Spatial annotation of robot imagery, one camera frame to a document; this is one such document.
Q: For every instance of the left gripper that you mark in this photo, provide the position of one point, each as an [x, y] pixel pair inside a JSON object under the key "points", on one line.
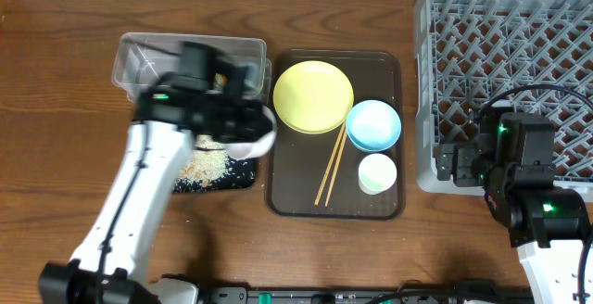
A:
{"points": [[250, 121]]}

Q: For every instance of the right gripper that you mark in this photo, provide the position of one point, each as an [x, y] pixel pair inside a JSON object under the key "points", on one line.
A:
{"points": [[468, 154]]}

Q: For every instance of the white bowl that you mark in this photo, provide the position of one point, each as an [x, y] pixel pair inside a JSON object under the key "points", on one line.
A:
{"points": [[263, 145]]}

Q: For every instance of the rice food waste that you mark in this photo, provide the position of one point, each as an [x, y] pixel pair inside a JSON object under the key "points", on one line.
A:
{"points": [[207, 166]]}

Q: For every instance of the yellow plate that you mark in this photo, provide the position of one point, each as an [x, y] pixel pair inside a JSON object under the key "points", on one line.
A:
{"points": [[313, 97]]}

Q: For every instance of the white cup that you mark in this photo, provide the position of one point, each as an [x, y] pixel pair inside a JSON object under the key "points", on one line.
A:
{"points": [[377, 173]]}

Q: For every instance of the light blue bowl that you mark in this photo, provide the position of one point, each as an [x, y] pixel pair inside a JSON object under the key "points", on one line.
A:
{"points": [[373, 126]]}

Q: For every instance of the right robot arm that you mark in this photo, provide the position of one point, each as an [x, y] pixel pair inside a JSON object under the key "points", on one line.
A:
{"points": [[511, 159]]}

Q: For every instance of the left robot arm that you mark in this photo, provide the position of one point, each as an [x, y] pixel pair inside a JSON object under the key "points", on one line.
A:
{"points": [[204, 95]]}

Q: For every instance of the black waste tray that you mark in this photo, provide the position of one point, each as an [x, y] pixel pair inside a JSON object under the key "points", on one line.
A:
{"points": [[242, 174]]}

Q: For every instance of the clear plastic waste bin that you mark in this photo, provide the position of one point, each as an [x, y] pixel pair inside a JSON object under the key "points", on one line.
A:
{"points": [[143, 56]]}

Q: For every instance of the grey dishwasher rack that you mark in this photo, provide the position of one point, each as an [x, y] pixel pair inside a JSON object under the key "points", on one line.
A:
{"points": [[538, 53]]}

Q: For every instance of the left wooden chopstick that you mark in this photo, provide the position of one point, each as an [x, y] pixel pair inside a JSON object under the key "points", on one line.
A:
{"points": [[330, 164]]}

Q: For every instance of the wooden chopstick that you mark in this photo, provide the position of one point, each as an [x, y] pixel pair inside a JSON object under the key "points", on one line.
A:
{"points": [[337, 159], [330, 164]]}

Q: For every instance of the right wooden chopstick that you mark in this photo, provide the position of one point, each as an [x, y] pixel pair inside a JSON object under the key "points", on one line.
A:
{"points": [[337, 159]]}

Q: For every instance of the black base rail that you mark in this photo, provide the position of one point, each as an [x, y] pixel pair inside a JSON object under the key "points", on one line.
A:
{"points": [[241, 295]]}

